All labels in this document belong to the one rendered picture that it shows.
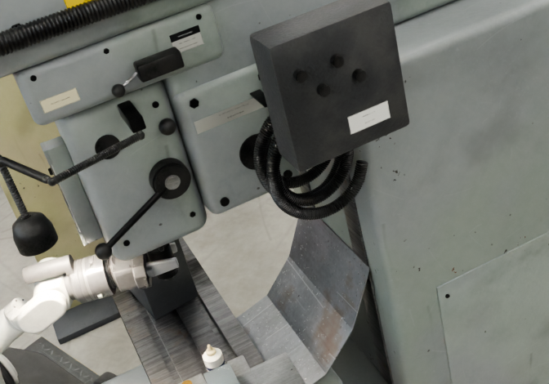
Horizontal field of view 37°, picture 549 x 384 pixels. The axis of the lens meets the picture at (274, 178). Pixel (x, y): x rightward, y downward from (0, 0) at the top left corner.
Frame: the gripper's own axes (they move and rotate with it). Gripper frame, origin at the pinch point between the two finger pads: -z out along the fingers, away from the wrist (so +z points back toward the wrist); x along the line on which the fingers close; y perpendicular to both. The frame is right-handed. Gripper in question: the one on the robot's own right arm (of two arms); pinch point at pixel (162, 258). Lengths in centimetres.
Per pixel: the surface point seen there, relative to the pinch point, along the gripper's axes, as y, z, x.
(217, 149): -24.5, -17.2, -7.8
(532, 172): 2, -76, -4
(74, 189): -22.8, 9.7, -4.6
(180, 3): -52, -18, -8
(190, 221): -11.6, -8.6, -8.0
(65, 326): 120, 74, 147
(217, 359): 19.8, -5.1, -11.1
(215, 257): 123, 6, 171
